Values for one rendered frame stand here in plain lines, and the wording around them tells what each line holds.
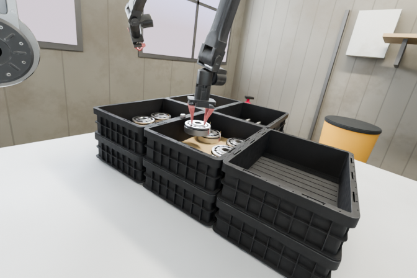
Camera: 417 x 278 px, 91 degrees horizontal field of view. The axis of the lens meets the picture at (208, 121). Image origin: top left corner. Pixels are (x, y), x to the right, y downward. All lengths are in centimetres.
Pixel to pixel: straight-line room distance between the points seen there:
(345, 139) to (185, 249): 185
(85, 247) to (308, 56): 312
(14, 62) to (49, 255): 45
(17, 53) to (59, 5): 165
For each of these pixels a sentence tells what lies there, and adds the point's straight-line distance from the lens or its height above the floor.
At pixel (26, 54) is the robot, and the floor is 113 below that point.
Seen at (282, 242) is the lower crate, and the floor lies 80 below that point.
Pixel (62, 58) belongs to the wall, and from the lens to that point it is 228.
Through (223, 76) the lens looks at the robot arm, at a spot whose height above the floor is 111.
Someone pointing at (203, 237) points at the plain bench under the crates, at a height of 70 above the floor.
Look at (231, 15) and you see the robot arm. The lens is 74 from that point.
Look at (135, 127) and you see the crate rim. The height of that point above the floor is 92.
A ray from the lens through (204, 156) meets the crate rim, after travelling 55.
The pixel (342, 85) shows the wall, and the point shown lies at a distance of 316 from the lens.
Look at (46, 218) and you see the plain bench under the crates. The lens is 77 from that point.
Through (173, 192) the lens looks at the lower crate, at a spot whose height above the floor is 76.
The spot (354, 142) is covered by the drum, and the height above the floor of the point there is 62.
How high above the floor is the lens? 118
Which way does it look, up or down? 18 degrees down
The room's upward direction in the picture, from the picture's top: 8 degrees clockwise
